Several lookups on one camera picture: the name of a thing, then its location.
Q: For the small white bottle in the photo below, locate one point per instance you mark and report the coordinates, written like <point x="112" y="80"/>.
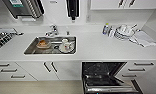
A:
<point x="111" y="32"/>

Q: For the white cup on plate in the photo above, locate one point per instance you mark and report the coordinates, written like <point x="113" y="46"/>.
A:
<point x="66" y="46"/>

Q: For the white wall outlet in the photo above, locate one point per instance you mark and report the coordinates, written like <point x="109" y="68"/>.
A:
<point x="88" y="17"/>

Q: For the black soap dispenser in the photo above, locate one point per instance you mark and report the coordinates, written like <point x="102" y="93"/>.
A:
<point x="73" y="8"/>

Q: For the stainless steel dishwasher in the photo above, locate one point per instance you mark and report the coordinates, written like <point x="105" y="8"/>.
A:
<point x="104" y="78"/>

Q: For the chrome sink faucet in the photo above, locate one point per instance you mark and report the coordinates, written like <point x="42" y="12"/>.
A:
<point x="53" y="30"/>

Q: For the steel paper towel dispenser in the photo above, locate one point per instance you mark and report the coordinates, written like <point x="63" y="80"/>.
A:
<point x="24" y="6"/>

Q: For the white base cabinet row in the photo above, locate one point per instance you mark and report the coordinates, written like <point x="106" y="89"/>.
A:
<point x="27" y="70"/>

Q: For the steel kitchen sink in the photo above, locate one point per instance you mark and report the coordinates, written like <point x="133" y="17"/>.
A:
<point x="30" y="50"/>

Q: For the white wall cabinet three doors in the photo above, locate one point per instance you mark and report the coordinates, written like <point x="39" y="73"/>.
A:
<point x="127" y="4"/>

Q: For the stack of white plates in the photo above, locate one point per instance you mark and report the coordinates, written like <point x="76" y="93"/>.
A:
<point x="124" y="32"/>

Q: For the brown bowl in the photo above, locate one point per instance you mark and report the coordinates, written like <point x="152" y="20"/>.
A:
<point x="43" y="44"/>

